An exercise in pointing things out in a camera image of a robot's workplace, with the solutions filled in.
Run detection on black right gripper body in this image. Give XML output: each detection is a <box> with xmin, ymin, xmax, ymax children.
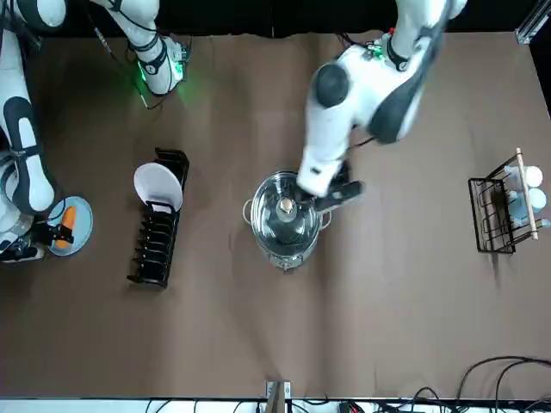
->
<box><xmin>28</xmin><ymin>219</ymin><xmax>56</xmax><ymax>248</ymax></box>

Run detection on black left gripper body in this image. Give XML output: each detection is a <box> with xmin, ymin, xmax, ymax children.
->
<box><xmin>313</xmin><ymin>163</ymin><xmax>367</xmax><ymax>213</ymax></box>

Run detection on yellow corn cob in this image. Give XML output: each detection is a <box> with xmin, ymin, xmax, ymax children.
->
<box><xmin>55</xmin><ymin>206</ymin><xmax>77</xmax><ymax>250</ymax></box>

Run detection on glass lid with chrome knob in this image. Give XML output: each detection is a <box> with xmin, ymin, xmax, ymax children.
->
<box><xmin>251</xmin><ymin>170</ymin><xmax>324</xmax><ymax>246</ymax></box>

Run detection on light blue round plate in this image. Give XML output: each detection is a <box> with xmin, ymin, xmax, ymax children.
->
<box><xmin>44</xmin><ymin>195</ymin><xmax>94</xmax><ymax>258</ymax></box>

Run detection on white round plate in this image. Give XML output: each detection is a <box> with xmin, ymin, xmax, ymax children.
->
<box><xmin>133</xmin><ymin>162</ymin><xmax>184</xmax><ymax>208</ymax></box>

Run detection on black slotted dish rack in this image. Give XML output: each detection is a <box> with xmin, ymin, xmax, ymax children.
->
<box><xmin>126</xmin><ymin>147</ymin><xmax>190</xmax><ymax>287</ymax></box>

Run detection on white cup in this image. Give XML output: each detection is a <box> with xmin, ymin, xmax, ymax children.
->
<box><xmin>511</xmin><ymin>165</ymin><xmax>544</xmax><ymax>188</ymax></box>

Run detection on light blue cup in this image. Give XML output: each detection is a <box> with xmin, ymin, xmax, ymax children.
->
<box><xmin>510</xmin><ymin>188</ymin><xmax>548</xmax><ymax>223</ymax></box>

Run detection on steel pot with pale handles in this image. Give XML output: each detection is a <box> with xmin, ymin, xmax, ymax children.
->
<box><xmin>243</xmin><ymin>170</ymin><xmax>333</xmax><ymax>272</ymax></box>

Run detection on black wire cup rack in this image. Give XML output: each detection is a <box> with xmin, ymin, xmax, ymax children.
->
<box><xmin>467</xmin><ymin>148</ymin><xmax>551</xmax><ymax>255</ymax></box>

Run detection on aluminium frame post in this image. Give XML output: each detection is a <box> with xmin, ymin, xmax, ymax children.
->
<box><xmin>514</xmin><ymin>0</ymin><xmax>551</xmax><ymax>44</ymax></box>
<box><xmin>264</xmin><ymin>379</ymin><xmax>293</xmax><ymax>413</ymax></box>

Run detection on black cable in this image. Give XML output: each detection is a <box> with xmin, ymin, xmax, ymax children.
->
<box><xmin>455</xmin><ymin>355</ymin><xmax>551</xmax><ymax>413</ymax></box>

